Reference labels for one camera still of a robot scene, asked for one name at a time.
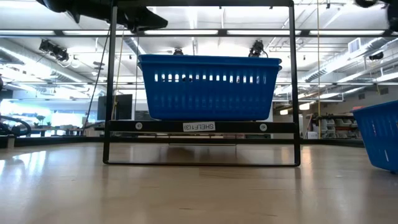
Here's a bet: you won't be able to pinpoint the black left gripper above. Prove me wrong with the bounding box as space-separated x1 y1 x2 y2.
66 0 169 34

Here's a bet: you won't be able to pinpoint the black computer monitor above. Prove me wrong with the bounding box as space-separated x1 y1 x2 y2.
96 93 133 121

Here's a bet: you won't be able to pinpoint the black ceiling track lights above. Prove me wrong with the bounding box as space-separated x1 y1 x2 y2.
39 39 70 62

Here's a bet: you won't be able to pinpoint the white ceiling air vent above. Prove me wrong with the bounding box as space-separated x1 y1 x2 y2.
347 37 362 54

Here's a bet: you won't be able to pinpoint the black ceiling camera with cable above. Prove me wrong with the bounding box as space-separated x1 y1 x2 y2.
248 39 269 59

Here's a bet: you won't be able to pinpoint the black table edge rail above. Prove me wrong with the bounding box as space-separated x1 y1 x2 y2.
14 136 365 147

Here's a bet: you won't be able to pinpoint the black cable bundle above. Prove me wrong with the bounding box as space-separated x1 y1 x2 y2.
0 114 32 149

